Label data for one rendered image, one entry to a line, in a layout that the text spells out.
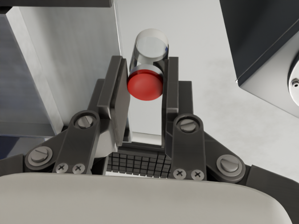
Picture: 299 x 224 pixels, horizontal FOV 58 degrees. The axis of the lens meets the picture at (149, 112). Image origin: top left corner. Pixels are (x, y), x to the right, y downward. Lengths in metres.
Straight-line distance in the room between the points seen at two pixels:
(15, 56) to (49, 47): 0.06
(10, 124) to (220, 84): 1.23
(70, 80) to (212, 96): 1.27
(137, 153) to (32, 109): 0.29
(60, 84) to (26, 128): 0.14
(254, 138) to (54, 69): 1.69
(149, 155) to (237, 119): 1.20
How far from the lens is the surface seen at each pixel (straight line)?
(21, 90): 0.56
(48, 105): 0.53
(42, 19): 0.45
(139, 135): 0.71
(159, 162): 0.74
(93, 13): 0.42
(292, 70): 0.50
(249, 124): 1.90
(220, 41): 1.46
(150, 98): 0.15
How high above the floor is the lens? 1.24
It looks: 44 degrees down
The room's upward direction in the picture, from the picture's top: 173 degrees counter-clockwise
